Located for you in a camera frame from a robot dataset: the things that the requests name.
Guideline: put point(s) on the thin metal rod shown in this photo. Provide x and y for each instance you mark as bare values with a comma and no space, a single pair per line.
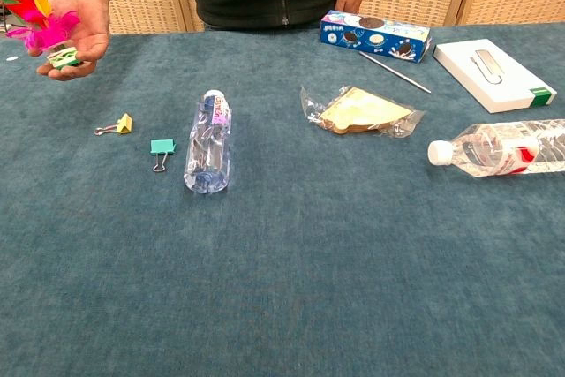
395,73

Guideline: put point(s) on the teal binder clip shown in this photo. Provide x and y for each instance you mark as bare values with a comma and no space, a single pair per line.
162,146

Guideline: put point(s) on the colourful feather shuttlecock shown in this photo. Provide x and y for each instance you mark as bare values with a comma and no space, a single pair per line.
44,35

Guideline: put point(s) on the white USB hub box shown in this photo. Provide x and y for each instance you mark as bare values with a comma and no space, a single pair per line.
490,77

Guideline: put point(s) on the person's right hand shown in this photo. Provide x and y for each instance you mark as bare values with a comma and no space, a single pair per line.
90,28

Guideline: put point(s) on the small white round disc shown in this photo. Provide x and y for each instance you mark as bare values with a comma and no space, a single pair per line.
12,58

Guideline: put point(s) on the plastic-wrapped sandwich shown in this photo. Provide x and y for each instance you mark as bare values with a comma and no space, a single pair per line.
362,114

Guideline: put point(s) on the small purple-label water bottle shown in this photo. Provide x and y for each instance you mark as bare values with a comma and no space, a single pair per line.
207,147

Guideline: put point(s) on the large red-label water bottle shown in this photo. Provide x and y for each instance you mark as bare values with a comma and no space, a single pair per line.
499,149

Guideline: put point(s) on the blue Oreo cookie box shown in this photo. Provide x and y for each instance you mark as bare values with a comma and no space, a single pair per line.
375,37

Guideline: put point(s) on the blue carpet table cover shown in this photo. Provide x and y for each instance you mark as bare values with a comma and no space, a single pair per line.
282,262

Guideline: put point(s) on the yellow binder clip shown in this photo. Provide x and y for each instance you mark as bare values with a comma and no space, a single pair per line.
125,124

